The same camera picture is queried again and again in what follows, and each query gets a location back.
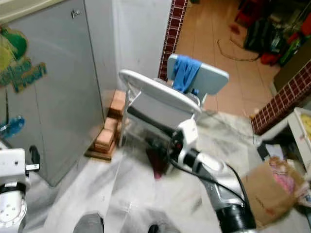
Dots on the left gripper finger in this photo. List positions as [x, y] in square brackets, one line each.
[34, 155]

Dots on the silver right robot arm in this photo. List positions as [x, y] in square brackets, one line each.
[223, 189]

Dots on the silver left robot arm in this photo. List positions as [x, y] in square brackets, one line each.
[12, 208]

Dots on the silver fridge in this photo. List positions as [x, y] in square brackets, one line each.
[73, 97]

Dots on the green yellow fridge sticker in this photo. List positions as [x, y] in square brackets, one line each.
[14, 53]

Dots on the dark red object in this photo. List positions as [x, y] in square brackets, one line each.
[157, 164]

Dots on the blue hanging brush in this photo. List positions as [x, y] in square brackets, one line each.
[13, 127]

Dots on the folded white table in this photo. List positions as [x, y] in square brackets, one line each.
[155, 90]

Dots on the orange brick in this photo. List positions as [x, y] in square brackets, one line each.
[104, 138]
[116, 104]

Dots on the blue cloth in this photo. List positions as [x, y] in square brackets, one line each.
[185, 73]

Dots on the pale blue plastic stool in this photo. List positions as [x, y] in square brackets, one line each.
[214, 77]

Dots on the robot right leg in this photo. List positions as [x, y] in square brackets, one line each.
[155, 228]

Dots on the robot leg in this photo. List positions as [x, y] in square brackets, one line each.
[90, 224]
[155, 228]

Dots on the robot left leg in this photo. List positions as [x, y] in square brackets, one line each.
[90, 224]

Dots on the brown cardboard box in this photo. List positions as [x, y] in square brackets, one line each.
[267, 199]

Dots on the pink printed packet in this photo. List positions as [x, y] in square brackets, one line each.
[284, 179]

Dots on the white shelf unit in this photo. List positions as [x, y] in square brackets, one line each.
[296, 136]

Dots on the black bag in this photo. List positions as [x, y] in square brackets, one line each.
[260, 34]

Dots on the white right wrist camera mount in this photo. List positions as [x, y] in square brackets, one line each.
[189, 133]

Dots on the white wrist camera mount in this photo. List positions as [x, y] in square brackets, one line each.
[13, 165]
[189, 133]

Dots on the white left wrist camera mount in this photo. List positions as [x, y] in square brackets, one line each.
[13, 165]

